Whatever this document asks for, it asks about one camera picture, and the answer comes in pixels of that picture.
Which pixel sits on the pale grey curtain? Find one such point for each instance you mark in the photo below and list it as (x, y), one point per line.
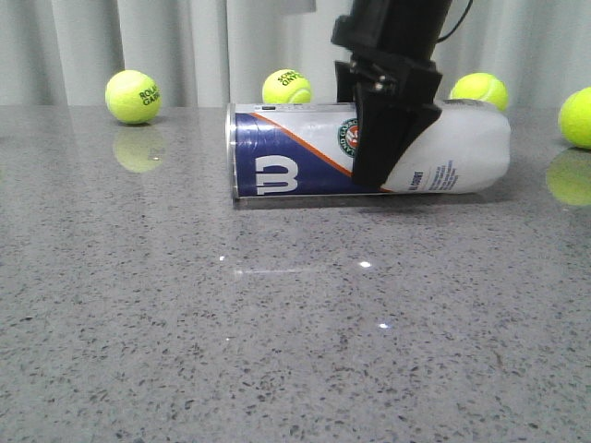
(209, 53)

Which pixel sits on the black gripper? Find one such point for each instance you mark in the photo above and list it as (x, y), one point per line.
(392, 55)

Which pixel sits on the yellow tennis ball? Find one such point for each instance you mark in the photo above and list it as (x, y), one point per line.
(132, 97)
(286, 86)
(574, 119)
(481, 87)

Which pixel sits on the white blue tennis ball can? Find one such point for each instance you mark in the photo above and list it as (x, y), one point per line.
(280, 150)

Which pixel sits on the yellow tennis ball centre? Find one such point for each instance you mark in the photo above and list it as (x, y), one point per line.
(286, 86)

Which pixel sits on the yellow tennis ball far right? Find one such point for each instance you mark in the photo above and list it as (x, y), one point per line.
(574, 119)

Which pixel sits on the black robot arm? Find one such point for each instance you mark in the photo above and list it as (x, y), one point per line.
(379, 8)

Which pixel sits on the yellow tennis ball far left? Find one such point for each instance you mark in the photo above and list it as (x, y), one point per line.
(132, 97)

